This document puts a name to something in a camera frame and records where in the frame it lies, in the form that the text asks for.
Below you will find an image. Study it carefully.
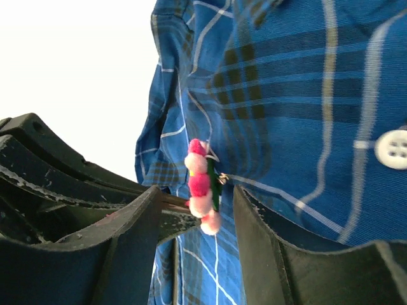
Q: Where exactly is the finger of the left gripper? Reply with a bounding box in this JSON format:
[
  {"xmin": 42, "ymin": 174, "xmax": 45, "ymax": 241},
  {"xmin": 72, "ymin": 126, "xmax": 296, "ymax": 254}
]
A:
[{"xmin": 1, "ymin": 113, "xmax": 199, "ymax": 245}]

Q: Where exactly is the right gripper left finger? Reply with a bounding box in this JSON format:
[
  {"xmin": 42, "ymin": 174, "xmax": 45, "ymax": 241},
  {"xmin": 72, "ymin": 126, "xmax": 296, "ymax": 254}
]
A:
[{"xmin": 1, "ymin": 186, "xmax": 162, "ymax": 304}]

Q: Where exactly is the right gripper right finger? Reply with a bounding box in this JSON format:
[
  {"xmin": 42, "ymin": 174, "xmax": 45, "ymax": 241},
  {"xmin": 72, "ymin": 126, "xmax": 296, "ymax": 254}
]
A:
[{"xmin": 233, "ymin": 186, "xmax": 406, "ymax": 304}]

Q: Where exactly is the pink pompom brooch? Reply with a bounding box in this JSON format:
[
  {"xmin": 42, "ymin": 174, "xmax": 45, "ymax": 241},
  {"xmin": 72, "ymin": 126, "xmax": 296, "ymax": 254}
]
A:
[{"xmin": 184, "ymin": 139, "xmax": 228, "ymax": 236}]

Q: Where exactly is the blue plaid button shirt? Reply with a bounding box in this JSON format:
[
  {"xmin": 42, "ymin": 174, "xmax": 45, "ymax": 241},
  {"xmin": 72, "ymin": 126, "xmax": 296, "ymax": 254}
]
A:
[{"xmin": 135, "ymin": 1, "xmax": 406, "ymax": 304}]

